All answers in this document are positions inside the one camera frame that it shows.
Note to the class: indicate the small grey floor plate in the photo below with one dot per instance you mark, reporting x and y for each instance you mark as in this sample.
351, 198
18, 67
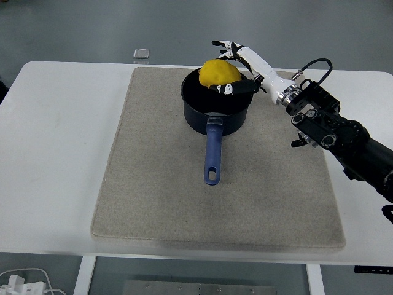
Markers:
142, 53

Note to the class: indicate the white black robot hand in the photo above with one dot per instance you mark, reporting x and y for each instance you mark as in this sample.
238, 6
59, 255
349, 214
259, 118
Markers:
259, 63

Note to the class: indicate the grey metal plate with screws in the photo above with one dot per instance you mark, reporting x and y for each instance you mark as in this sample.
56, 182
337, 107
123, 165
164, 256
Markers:
199, 289

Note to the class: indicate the white table leg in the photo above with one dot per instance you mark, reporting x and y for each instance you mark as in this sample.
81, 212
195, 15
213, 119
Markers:
314, 279
84, 276

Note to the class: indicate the black table control panel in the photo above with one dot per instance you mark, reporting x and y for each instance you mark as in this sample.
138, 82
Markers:
370, 269

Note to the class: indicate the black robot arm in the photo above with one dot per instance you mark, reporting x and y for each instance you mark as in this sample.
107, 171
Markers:
353, 135

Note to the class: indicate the yellow potato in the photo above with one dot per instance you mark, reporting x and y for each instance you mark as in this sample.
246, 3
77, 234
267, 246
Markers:
218, 72

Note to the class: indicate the white power strip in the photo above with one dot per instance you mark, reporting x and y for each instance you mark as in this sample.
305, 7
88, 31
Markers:
24, 287

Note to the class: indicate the beige fabric mat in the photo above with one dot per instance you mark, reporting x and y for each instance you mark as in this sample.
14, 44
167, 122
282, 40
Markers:
153, 199

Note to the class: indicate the person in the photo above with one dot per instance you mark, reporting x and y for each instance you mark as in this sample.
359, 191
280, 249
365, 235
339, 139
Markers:
2, 92

